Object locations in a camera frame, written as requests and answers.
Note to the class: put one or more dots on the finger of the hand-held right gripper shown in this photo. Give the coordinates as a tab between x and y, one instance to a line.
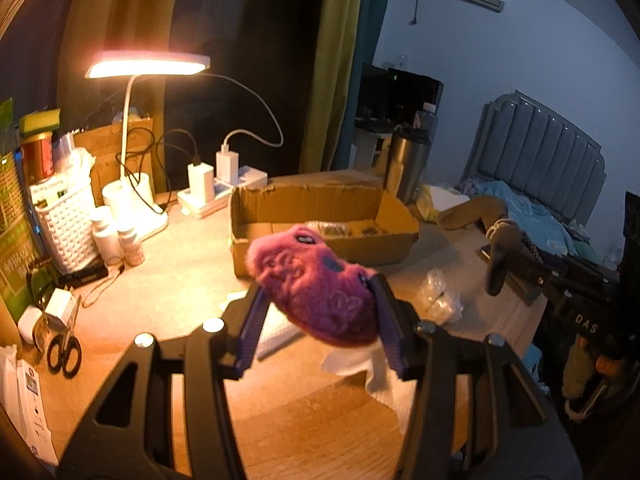
500	260
530	247

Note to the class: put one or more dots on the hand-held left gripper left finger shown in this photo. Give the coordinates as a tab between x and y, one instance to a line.
250	335

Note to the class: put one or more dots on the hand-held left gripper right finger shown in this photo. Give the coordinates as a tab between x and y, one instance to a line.
392	340

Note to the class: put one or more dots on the tan sock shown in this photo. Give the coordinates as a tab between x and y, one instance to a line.
465	215

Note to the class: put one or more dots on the purple plush toy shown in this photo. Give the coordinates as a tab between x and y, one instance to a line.
310	290

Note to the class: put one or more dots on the cardboard box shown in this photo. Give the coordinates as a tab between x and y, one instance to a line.
310	205

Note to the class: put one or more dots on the person's right hand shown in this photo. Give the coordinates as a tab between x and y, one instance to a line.
607	364

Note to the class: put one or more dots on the light blue blanket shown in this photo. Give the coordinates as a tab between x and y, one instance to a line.
530	210

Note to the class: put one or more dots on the clear plastic wrap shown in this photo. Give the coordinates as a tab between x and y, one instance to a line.
440	300

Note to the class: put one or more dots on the yellow plastic bag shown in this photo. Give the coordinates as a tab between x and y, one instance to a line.
425	205

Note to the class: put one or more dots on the grey padded headboard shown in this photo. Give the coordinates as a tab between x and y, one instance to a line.
540	155

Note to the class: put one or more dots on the steel tumbler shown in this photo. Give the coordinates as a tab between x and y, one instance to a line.
402	170

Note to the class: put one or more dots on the small white pill bottle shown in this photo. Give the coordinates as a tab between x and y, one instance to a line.
132	252

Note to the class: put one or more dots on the white power strip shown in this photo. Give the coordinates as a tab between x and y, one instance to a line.
250	176

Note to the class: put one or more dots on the clear water bottle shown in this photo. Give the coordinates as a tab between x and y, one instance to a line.
429	117

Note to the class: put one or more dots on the large white pill bottle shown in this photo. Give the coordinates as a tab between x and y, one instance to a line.
106	240

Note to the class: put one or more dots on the white computer desk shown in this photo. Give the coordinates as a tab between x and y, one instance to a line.
367	145

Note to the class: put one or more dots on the black flat device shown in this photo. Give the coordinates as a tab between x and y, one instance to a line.
82	276

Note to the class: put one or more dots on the black computer monitor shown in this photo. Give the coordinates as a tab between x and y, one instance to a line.
372	90
415	95

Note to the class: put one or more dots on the black scissors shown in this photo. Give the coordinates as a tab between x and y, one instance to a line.
61	332

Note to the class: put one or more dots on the white adapter cube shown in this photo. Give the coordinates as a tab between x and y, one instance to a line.
60	305

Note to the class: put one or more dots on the white woven basket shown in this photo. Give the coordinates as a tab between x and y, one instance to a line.
65	230

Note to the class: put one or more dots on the white tape roll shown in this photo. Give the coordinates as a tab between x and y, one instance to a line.
27	320

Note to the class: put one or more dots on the brown cardboard carton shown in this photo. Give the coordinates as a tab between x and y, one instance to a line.
100	160

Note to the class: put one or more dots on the white paper packet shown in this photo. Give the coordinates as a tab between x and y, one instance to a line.
30	410

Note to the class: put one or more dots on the yellow curtain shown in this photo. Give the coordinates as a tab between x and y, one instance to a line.
115	20
335	60

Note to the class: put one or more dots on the teal curtain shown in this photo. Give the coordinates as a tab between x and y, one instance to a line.
372	20
30	70

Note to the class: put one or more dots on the red can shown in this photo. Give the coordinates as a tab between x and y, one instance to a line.
37	160

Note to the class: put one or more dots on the white desk lamp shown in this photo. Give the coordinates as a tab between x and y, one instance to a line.
150	62

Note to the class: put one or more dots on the yellow green sponge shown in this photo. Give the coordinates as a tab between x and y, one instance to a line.
40	121

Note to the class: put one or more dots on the white wall socket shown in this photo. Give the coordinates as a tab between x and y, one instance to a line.
403	60

